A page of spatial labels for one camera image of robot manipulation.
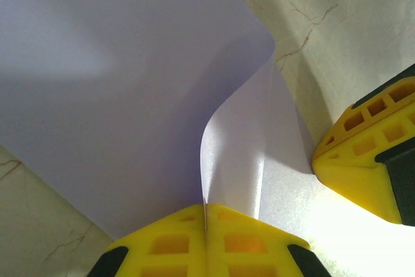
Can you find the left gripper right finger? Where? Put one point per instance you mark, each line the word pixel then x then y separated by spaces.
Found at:
pixel 246 248

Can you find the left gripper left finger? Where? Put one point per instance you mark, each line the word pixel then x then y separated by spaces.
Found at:
pixel 168 248

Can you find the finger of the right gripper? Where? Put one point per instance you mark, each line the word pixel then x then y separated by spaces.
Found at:
pixel 386 102
pixel 350 176

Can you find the purple paper sheet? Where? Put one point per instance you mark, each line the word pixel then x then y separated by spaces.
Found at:
pixel 113 79

